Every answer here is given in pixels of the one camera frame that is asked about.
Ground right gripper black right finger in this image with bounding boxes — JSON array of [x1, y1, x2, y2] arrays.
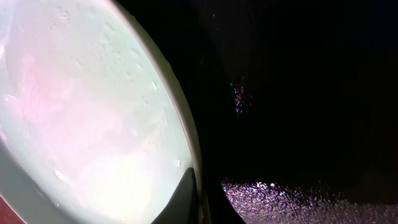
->
[[207, 182, 245, 224]]

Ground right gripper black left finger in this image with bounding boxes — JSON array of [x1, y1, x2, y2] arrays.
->
[[152, 167, 198, 224]]

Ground pale green plate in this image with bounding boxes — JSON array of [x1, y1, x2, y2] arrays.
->
[[1, 0, 203, 223]]

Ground round black tray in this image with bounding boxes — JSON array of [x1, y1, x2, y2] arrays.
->
[[114, 0, 398, 224]]

